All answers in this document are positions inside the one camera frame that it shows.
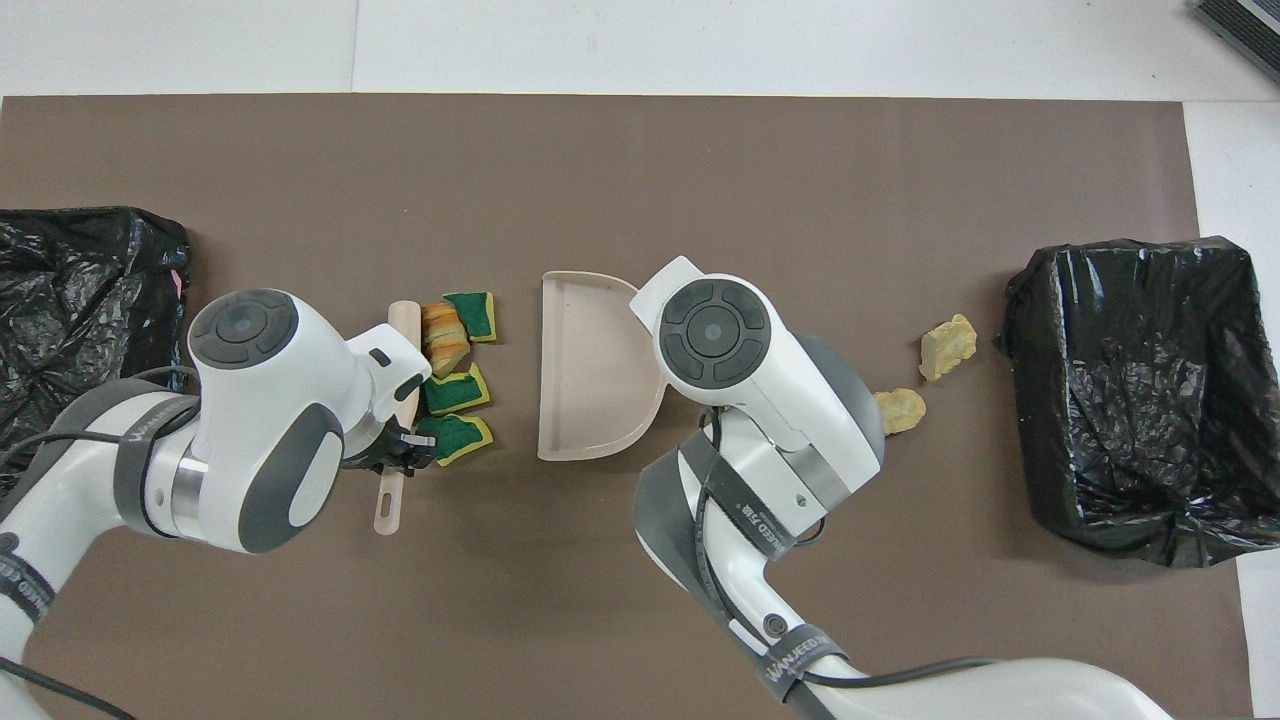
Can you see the grey slatted device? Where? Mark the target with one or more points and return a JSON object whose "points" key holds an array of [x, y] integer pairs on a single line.
{"points": [[1245, 25]]}

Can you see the brown table mat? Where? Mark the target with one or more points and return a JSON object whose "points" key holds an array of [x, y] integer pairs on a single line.
{"points": [[640, 180]]}

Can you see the orange striped bread-shaped sponge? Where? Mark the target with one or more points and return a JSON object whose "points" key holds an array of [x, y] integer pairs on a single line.
{"points": [[445, 335]]}

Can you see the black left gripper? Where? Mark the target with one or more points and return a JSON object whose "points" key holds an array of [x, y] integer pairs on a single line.
{"points": [[372, 455]]}

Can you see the flat pale yellow foam chunk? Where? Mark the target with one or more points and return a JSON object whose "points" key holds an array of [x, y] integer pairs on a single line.
{"points": [[903, 412]]}

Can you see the blocky pale yellow foam chunk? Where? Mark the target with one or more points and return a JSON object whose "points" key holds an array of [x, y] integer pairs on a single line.
{"points": [[947, 348]]}

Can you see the beige hand brush black bristles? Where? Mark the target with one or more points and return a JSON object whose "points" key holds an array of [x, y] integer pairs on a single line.
{"points": [[405, 320]]}

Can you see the beige plastic dustpan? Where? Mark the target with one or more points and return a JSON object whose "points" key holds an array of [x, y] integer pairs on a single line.
{"points": [[585, 370]]}

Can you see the green yellow sponge piece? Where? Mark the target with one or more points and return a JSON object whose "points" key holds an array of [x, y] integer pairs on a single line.
{"points": [[462, 437], [455, 392], [472, 315]]}

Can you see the black bag-lined bin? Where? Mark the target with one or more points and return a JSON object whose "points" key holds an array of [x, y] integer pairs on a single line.
{"points": [[1130, 400]]}

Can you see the black bag bin pink mark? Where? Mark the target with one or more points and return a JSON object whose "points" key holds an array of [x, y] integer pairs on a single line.
{"points": [[70, 290]]}

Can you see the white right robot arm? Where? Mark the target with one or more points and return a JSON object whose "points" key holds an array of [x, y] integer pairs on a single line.
{"points": [[760, 400]]}

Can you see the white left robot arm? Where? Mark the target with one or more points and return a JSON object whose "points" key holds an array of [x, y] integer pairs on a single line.
{"points": [[250, 400]]}

